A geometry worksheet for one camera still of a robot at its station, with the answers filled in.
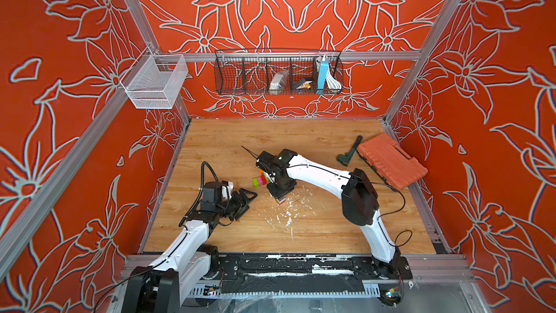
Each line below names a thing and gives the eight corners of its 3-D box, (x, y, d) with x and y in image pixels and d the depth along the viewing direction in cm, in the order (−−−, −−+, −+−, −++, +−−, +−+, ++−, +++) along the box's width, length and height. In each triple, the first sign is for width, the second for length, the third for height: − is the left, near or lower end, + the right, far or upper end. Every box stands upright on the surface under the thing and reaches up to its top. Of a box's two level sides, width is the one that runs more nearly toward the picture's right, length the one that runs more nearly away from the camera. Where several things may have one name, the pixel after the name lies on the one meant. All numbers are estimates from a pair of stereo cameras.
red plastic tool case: (394, 194, 92) (400, 188, 88) (354, 151, 107) (357, 145, 103) (423, 176, 98) (429, 170, 94) (381, 138, 113) (385, 131, 109)
